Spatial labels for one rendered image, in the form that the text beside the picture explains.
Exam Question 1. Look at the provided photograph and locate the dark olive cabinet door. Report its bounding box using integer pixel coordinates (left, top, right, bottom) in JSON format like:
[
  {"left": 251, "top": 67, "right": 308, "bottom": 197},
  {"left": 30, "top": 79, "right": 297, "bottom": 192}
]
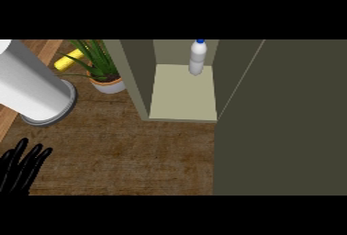
[{"left": 212, "top": 39, "right": 347, "bottom": 196}]

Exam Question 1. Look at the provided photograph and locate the yellow cylinder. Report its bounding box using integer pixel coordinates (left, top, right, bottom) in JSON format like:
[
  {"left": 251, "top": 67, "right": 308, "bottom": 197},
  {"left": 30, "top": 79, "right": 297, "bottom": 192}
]
[{"left": 54, "top": 49, "right": 88, "bottom": 72}]

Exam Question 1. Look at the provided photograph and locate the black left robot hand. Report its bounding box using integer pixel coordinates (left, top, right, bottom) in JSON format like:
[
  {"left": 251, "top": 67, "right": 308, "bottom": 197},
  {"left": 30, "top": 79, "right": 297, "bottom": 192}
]
[{"left": 0, "top": 137, "right": 55, "bottom": 196}]

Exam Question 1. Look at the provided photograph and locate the grey round towel holder base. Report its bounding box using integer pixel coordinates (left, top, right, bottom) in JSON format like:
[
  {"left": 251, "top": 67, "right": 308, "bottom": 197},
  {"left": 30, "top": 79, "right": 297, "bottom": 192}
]
[{"left": 20, "top": 79, "right": 79, "bottom": 128}]

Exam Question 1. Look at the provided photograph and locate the olive green cabinet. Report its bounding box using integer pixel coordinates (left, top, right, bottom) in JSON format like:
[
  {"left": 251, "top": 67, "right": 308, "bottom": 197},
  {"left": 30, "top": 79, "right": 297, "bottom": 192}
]
[{"left": 102, "top": 39, "right": 268, "bottom": 124}]

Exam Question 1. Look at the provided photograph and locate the green potted plant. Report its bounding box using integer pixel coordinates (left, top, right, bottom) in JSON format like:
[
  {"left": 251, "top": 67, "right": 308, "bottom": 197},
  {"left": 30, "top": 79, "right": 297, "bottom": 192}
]
[{"left": 58, "top": 39, "right": 127, "bottom": 95}]

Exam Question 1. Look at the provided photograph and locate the white water bottle blue cap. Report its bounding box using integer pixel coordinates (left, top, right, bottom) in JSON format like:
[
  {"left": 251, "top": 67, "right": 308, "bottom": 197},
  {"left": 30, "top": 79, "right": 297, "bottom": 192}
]
[{"left": 188, "top": 39, "right": 209, "bottom": 76}]

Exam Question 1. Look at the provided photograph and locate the white paper towel roll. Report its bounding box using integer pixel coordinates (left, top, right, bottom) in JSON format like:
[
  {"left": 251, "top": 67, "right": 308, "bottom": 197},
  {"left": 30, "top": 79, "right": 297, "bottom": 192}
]
[{"left": 0, "top": 39, "right": 76, "bottom": 122}]

